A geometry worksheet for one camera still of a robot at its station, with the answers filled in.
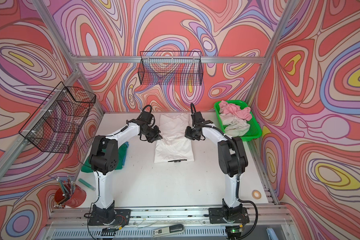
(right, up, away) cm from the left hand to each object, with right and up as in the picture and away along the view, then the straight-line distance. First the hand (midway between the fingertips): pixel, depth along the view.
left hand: (166, 135), depth 97 cm
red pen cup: (-46, -28, -24) cm, 59 cm away
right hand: (+15, -2, 0) cm, 15 cm away
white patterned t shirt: (+49, +5, +8) cm, 50 cm away
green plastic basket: (+61, +3, +4) cm, 61 cm away
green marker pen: (-44, -27, -13) cm, 53 cm away
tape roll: (+51, -32, -17) cm, 63 cm away
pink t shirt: (+58, +16, +12) cm, 61 cm away
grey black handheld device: (+6, -41, -31) cm, 52 cm away
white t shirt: (+5, -7, +2) cm, 9 cm away
